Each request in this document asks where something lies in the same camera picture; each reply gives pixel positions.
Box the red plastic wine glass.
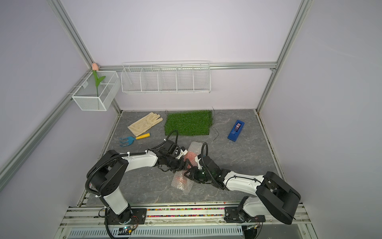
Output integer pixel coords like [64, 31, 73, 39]
[173, 151, 198, 191]

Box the pink artificial tulip flower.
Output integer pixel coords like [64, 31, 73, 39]
[92, 63, 105, 96]

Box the beige work glove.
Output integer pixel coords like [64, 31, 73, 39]
[128, 112, 163, 136]

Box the green artificial grass mat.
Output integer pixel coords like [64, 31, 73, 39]
[164, 110, 213, 136]

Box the white mesh wall basket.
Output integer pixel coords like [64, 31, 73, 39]
[72, 71, 121, 112]

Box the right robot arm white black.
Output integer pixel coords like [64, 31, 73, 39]
[184, 143, 301, 225]

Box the loose black thread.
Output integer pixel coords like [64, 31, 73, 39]
[211, 107, 225, 142]

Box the white wire wall shelf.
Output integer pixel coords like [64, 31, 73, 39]
[121, 61, 211, 94]

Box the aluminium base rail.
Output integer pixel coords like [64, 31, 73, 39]
[54, 201, 317, 239]

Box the clear bubble wrap sheet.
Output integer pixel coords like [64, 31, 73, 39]
[171, 141, 203, 195]

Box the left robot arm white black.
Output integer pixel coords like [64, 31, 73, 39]
[85, 137, 188, 225]

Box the teal yellow garden rake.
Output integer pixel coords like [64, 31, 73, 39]
[119, 133, 150, 147]

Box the blue tape dispenser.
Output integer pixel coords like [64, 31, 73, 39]
[227, 120, 245, 142]

